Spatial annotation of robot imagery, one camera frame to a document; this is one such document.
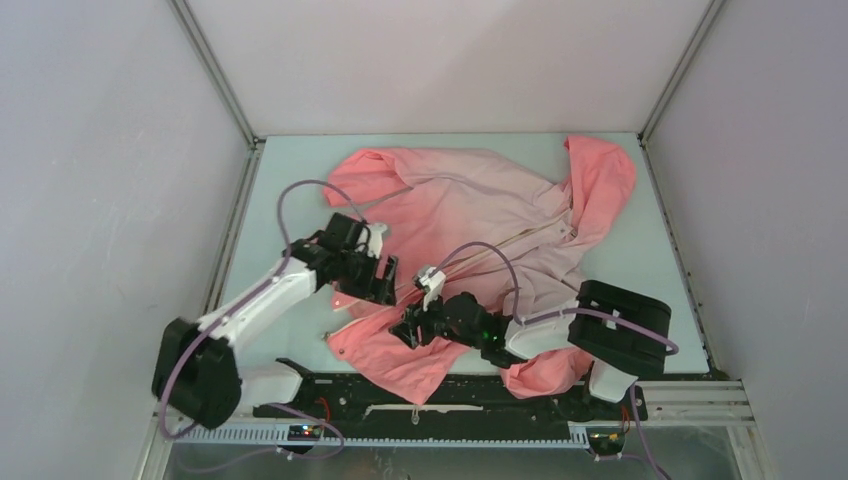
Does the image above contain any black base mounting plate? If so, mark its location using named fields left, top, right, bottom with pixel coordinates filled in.
left=290, top=371, right=648, bottom=440

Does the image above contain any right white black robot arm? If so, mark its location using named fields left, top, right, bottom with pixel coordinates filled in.
left=390, top=280, right=679, bottom=418

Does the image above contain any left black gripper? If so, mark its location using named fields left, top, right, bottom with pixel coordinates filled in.
left=335, top=246, right=396, bottom=305

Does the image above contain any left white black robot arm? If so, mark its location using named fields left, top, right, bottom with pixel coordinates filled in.
left=151, top=213, right=398, bottom=430

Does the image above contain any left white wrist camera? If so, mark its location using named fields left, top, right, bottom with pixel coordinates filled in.
left=361, top=223, right=389, bottom=258

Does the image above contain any right circuit board with wires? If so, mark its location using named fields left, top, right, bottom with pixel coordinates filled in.
left=588, top=432, right=626, bottom=459

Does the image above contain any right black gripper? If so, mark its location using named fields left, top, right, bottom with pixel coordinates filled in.
left=389, top=288, right=483, bottom=350

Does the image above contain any white slotted cable duct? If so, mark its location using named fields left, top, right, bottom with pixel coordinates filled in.
left=177, top=423, right=589, bottom=449

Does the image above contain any pink zip-up hooded jacket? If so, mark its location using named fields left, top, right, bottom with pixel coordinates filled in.
left=324, top=135, right=637, bottom=405

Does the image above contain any aluminium frame rail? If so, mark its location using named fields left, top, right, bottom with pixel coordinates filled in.
left=638, top=380, right=755, bottom=427

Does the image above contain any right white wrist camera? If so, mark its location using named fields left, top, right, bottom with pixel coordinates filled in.
left=414, top=266, right=446, bottom=311

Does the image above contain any left circuit board with LEDs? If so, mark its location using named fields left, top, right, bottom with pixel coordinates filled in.
left=287, top=425, right=323, bottom=442

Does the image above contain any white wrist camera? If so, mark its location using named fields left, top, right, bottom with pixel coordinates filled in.
left=414, top=266, right=446, bottom=311
left=361, top=223, right=389, bottom=258

